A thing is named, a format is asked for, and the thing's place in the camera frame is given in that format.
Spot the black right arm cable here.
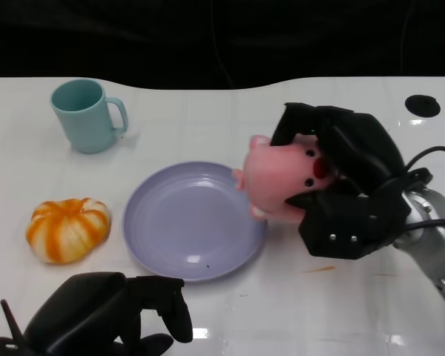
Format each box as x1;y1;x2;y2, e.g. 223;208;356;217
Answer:
370;146;445;229

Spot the black backdrop cloth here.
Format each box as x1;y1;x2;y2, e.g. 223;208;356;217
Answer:
0;0;445;92

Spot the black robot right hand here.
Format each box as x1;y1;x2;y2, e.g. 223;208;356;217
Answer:
270;102;433;260

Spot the purple plastic plate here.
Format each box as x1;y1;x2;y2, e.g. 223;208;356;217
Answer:
122;160;270;283

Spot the teal plastic mug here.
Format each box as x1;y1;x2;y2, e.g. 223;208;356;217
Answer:
50;78;130;154

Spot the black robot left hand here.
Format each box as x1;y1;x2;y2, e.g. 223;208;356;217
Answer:
22;271;194;356

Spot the thin black left wrist rod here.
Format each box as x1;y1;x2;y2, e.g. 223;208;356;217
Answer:
0;300;24;341

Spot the pink plush doll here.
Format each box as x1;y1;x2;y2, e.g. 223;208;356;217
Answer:
231;133;348;223

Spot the orange white striped pumpkin toy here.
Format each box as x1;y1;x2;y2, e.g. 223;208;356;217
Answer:
24;198;112;265

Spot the black round table grommet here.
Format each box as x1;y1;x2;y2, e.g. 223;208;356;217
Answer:
405;94;441;118

